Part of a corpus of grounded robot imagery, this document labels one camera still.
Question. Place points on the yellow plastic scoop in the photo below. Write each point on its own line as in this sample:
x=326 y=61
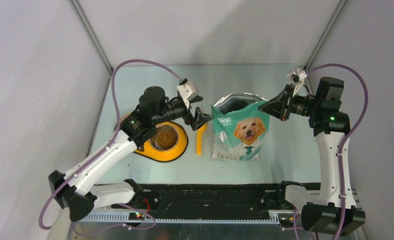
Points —
x=199 y=139

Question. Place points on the aluminium frame rail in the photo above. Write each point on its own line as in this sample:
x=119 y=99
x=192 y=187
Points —
x=111 y=215

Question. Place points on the yellow double pet bowl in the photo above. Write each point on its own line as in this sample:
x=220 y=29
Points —
x=148 y=149

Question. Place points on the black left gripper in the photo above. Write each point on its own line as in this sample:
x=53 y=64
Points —
x=199 y=117

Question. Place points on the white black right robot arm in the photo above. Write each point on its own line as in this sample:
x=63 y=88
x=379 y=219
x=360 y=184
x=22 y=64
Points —
x=334 y=210

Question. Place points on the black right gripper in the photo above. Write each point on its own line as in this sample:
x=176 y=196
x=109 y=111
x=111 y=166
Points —
x=278 y=106

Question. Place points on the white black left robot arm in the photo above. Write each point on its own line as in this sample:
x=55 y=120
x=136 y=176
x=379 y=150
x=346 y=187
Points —
x=77 y=190

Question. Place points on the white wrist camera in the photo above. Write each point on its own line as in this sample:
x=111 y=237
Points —
x=187 y=89
x=298 y=75

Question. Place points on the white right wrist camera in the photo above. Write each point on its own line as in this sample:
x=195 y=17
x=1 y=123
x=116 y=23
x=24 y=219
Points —
x=298 y=75

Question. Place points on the green white pet food bag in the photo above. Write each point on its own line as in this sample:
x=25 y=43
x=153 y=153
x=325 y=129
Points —
x=238 y=127

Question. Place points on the brown pet food kibble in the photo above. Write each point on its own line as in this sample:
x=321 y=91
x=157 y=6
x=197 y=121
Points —
x=166 y=139

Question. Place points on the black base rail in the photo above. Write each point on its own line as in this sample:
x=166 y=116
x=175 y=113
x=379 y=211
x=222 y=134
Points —
x=248 y=201

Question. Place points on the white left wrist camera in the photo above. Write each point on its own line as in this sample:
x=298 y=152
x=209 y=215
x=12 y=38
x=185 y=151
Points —
x=187 y=89

